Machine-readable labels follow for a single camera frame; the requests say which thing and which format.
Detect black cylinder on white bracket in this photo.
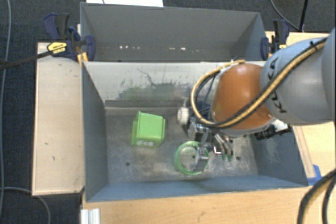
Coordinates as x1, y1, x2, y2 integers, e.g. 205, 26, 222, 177
253, 120, 291, 141

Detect white round cap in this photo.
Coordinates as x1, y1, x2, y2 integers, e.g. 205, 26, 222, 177
177, 106, 190, 125

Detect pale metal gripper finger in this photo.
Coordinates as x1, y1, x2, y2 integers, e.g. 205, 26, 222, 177
194, 148, 210, 174

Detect grey metal bin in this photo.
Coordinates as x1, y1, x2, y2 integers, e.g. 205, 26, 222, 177
79, 2, 309, 203

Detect clear green ring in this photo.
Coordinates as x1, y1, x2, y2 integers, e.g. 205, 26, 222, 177
173, 140, 211, 176

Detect pale wood flat board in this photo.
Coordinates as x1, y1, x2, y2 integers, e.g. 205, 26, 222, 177
31, 41, 86, 196

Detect green ribbed box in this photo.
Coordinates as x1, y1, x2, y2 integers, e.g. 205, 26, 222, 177
130, 111, 166, 147

